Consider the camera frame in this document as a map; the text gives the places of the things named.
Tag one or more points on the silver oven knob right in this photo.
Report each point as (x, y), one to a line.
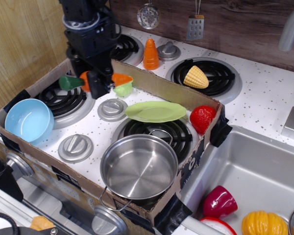
(106, 222)

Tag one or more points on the yellow toy pumpkin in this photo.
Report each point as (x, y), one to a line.
(263, 223)

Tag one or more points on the hanging metal strainer spoon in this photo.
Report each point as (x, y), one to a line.
(148, 16)

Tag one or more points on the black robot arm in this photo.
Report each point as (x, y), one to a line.
(84, 10)

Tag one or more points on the yellow toy corn cob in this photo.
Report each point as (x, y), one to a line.
(196, 78)

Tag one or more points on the grey stove knob front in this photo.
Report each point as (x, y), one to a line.
(75, 148)

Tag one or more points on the grey stove knob centre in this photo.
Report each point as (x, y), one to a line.
(112, 110)

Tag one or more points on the orange toy piece bottom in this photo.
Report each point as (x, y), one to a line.
(40, 223)

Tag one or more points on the front left stove burner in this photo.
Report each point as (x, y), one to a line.
(67, 107)

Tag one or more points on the grey faucet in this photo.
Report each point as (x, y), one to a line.
(286, 40)

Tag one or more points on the metal sink basin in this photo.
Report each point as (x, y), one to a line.
(256, 170)

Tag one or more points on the orange toy carrot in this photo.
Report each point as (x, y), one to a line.
(67, 82)

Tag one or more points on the hanging metal spatula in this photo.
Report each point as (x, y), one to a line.
(195, 27)

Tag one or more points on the silver oven knob left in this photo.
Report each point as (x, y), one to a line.
(20, 168)

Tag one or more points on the black device bottom left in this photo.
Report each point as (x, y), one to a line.
(8, 183)

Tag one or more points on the grey stove knob back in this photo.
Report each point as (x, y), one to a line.
(168, 52)

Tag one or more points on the back left stove burner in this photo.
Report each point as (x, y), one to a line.
(128, 50)

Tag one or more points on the front right stove burner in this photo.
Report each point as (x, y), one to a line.
(178, 133)

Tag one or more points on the stainless steel pot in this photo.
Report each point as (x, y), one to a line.
(139, 168)

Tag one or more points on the silver oven knob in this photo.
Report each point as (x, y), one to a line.
(106, 222)
(20, 168)

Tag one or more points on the light green plate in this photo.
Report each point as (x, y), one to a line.
(155, 111)

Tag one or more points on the orange toy cone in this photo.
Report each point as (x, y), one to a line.
(150, 59)

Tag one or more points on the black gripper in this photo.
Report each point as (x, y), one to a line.
(93, 42)

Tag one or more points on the grey stove knob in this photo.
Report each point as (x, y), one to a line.
(168, 52)
(75, 148)
(112, 110)

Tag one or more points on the light green toy vegetable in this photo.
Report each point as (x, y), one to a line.
(123, 90)

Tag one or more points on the red rimmed white plate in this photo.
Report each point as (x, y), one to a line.
(218, 225)

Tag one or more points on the light blue bowl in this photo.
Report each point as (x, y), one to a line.
(31, 120)

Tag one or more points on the dark red toy cup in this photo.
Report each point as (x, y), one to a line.
(219, 203)

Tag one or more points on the red toy strawberry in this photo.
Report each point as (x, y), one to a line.
(201, 117)

